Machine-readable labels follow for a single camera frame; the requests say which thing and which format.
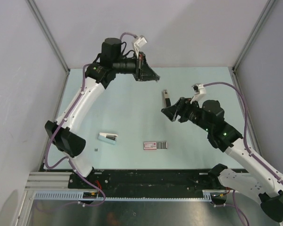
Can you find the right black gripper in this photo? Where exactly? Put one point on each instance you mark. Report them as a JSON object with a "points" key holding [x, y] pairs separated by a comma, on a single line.
{"points": [[183, 104]]}

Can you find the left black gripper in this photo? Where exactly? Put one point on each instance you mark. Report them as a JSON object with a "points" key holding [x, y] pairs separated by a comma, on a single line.
{"points": [[144, 73]]}

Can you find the beige black stapler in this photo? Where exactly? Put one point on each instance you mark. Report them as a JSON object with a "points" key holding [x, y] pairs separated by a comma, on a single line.
{"points": [[167, 102]]}

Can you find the red white staple box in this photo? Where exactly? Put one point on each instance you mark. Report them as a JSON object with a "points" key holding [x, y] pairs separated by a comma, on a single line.
{"points": [[155, 145]]}

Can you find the light blue white stapler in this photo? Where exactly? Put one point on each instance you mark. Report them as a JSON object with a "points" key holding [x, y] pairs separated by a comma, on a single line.
{"points": [[108, 138]]}

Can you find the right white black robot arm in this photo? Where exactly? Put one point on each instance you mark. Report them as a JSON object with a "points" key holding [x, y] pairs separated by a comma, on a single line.
{"points": [[264, 186]]}

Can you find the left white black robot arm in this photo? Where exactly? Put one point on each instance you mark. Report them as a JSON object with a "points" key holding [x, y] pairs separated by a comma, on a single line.
{"points": [[96, 77]]}

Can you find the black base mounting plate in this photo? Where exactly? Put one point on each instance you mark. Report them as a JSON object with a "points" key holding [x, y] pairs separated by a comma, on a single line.
{"points": [[150, 183]]}

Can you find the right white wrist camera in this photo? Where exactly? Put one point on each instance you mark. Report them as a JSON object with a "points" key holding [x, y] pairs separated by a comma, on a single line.
{"points": [[199, 92]]}

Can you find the right aluminium frame post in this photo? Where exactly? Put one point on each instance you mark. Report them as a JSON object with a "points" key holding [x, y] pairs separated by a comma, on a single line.
{"points": [[262, 19]]}

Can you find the aluminium frame post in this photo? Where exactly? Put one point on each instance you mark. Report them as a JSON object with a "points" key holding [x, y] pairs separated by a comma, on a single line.
{"points": [[47, 33], [262, 19]]}

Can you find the left aluminium frame post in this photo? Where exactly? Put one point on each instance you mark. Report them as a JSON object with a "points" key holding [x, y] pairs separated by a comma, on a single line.
{"points": [[47, 33]]}

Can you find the aluminium front rail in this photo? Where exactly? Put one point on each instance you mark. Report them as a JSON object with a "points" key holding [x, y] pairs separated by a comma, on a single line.
{"points": [[48, 181]]}

